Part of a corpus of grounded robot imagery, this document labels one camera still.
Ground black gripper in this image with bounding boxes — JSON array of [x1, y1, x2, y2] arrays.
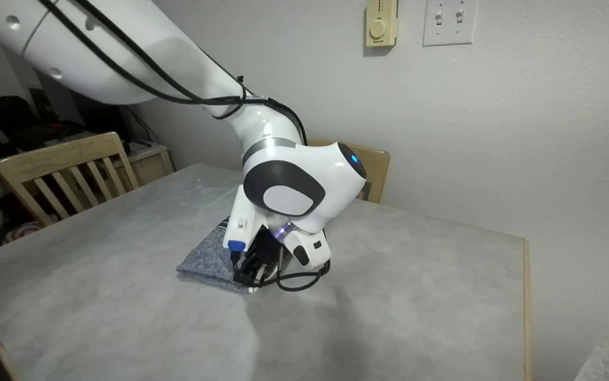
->
[[231, 224, 289, 286]]

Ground blue-grey woven towel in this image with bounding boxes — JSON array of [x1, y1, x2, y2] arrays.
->
[[176, 219, 258, 294]]

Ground small beige wooden cabinet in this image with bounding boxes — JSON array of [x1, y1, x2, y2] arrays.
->
[[122, 141, 178, 186]]

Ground light wooden slat chair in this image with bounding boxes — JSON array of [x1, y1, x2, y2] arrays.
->
[[303, 137, 394, 206], [0, 131, 142, 230]]

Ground pink cloth item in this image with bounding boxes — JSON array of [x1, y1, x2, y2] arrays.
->
[[5, 221, 43, 247]]

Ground white blue-tipped bracket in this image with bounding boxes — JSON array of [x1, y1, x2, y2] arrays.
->
[[220, 199, 258, 259]]

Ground black camera cable loop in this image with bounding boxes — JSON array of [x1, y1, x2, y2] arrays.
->
[[261, 259, 335, 293]]

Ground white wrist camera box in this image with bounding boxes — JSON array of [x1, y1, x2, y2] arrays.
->
[[282, 226, 335, 274]]

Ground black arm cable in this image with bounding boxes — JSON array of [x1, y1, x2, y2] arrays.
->
[[37, 0, 311, 146]]

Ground white wall outlet plate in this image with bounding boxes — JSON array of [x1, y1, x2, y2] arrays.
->
[[421, 0, 483, 49]]

